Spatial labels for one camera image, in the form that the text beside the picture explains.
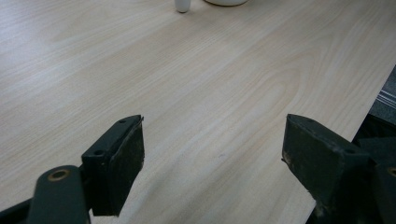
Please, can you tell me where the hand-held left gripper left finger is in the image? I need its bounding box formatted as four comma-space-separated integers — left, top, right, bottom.
80, 114, 146, 217

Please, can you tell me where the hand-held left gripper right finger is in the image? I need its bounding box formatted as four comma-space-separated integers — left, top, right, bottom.
281, 113, 376, 209

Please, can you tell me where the white cup with handle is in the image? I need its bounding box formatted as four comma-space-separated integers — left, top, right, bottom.
174, 0, 250, 14

